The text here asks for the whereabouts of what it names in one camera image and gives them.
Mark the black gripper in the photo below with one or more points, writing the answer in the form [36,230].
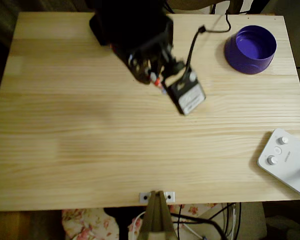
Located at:
[139,67]

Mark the purple bowl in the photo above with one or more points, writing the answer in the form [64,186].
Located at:
[250,65]

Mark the candy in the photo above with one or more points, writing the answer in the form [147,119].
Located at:
[157,81]

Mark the aluminium corner bracket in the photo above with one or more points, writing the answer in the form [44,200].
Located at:
[143,197]

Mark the extrusion camera post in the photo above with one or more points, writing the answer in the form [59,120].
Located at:
[156,220]

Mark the floral cloth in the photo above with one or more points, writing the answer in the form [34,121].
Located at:
[85,225]

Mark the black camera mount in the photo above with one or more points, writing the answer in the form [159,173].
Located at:
[173,65]

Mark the beige cushion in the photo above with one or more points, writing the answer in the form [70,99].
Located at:
[250,220]

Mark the white device with knobs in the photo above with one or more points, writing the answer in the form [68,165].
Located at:
[290,170]

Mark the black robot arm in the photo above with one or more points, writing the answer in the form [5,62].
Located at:
[130,20]

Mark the black camera box white label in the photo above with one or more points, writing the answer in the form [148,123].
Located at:
[187,95]

